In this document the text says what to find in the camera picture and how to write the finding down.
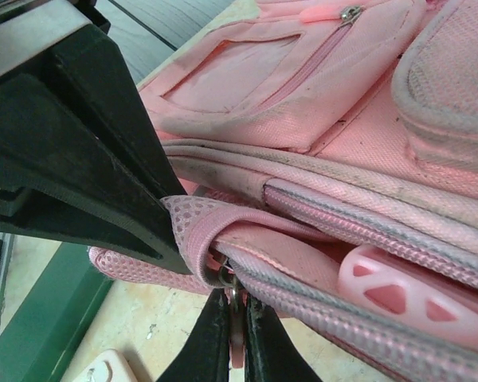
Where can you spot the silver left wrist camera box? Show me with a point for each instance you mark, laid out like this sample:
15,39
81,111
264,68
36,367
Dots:
24,36

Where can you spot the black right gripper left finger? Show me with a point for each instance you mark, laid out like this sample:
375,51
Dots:
207,346

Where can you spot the green pencil case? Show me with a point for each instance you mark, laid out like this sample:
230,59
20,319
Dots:
44,310

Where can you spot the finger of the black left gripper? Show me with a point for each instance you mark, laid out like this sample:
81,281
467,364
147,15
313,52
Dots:
63,159
115,103

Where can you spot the pink student backpack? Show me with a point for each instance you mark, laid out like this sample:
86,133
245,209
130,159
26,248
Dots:
342,159

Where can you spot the pink calculator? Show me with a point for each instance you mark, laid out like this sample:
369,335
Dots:
103,368

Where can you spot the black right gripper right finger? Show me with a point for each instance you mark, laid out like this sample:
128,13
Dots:
271,350

